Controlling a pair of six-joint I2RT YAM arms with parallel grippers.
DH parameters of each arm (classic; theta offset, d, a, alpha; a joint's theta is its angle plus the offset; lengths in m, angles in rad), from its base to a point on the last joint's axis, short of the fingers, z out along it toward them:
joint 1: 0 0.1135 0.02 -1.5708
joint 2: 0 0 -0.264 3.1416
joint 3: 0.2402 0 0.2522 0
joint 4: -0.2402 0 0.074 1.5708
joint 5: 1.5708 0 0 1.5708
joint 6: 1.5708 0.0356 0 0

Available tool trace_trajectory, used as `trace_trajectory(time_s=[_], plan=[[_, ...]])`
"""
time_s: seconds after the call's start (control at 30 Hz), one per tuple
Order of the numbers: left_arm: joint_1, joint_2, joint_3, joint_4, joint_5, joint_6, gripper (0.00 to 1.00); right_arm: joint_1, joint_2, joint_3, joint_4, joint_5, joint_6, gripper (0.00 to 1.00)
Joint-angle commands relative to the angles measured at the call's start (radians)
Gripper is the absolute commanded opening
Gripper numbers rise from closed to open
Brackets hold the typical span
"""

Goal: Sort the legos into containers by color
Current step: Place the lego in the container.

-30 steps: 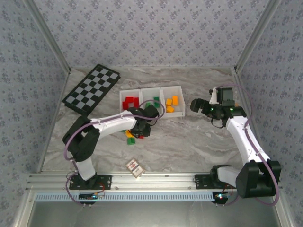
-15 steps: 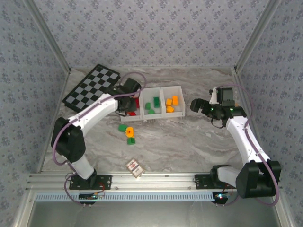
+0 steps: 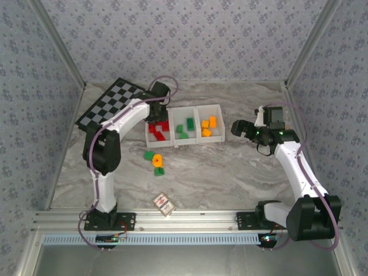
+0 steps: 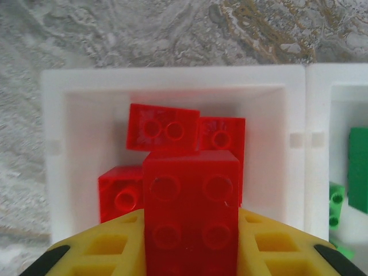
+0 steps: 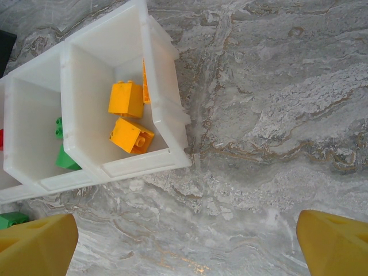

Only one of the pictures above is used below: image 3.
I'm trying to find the white bin for green bricks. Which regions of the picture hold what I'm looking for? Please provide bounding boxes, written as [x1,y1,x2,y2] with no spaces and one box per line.
[168,106,202,147]

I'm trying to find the orange yellow blocks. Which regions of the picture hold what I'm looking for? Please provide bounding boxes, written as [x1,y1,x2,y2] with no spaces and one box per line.
[195,103,226,144]

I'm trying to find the white bin for red bricks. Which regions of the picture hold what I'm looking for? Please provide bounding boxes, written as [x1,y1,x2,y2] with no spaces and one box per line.
[144,114,175,148]

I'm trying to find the black grey checkerboard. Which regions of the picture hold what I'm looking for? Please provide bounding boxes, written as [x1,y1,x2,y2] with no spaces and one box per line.
[75,77,147,135]

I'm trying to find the playing card box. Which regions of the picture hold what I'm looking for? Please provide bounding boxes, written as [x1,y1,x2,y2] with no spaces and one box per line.
[152,191,177,217]

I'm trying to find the thin black right gripper cable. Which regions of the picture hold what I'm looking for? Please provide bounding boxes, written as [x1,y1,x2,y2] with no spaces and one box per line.
[256,142,273,157]

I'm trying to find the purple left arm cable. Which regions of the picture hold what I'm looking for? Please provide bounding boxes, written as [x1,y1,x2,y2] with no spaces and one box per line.
[78,75,179,251]

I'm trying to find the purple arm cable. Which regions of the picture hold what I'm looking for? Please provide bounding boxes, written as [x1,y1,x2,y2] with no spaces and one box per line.
[78,75,179,251]
[263,102,340,252]

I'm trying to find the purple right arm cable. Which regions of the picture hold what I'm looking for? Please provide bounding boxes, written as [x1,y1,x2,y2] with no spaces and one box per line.
[263,102,340,252]

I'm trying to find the aluminium side rail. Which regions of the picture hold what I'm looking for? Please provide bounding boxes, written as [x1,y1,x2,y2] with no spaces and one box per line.
[281,82,328,209]
[44,83,87,212]

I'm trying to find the aluminium front rail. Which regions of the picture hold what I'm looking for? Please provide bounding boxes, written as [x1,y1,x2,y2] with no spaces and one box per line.
[31,209,344,232]

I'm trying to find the aluminium frame post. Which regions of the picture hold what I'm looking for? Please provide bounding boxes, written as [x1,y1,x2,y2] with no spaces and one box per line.
[28,0,87,87]
[284,0,344,87]
[329,231,357,276]

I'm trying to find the light blue cable duct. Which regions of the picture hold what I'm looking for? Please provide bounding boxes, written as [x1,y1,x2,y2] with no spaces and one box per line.
[42,233,261,246]

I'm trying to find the aluminium lower frame post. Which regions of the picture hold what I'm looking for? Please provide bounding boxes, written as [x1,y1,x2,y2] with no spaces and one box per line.
[329,231,357,276]

